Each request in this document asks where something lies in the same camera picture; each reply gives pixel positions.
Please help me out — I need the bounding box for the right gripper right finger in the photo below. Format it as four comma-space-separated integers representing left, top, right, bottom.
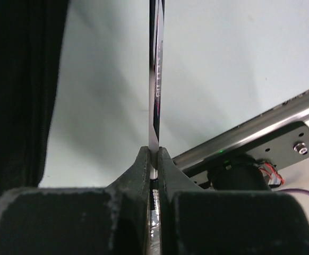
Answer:
158, 147, 204, 254

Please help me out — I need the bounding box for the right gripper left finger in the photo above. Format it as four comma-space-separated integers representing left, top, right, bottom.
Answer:
105, 147, 151, 254

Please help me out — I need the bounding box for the white racket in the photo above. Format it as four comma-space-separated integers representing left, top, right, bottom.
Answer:
148, 0, 165, 254

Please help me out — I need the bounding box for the black racket cover gold script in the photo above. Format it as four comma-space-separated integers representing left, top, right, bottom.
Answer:
0, 1, 69, 196

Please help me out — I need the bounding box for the light green table mat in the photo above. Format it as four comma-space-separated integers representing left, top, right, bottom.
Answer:
40, 1, 309, 187

